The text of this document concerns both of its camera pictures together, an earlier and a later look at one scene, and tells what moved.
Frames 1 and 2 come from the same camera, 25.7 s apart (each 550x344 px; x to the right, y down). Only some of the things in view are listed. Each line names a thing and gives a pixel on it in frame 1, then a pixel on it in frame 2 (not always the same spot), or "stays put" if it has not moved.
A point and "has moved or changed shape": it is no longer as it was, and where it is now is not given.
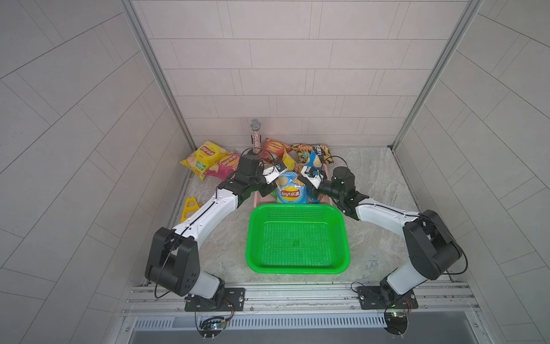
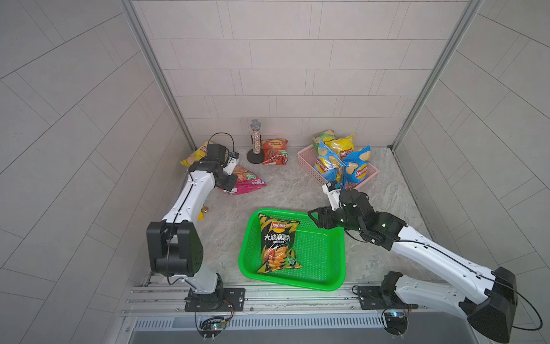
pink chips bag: x=225 y=168 has moved or changed shape
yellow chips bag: x=289 y=163 -> x=343 y=146
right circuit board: x=397 y=323 stays put
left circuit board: x=212 y=327 stays put
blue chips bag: x=314 y=160 -> x=355 y=168
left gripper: x=266 y=188 -> x=229 y=185
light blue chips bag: x=291 y=190 -> x=327 y=163
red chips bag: x=274 y=150 stays put
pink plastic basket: x=322 y=198 -> x=307 y=158
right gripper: x=314 y=190 -> x=321 y=211
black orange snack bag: x=303 y=150 -> x=278 y=247
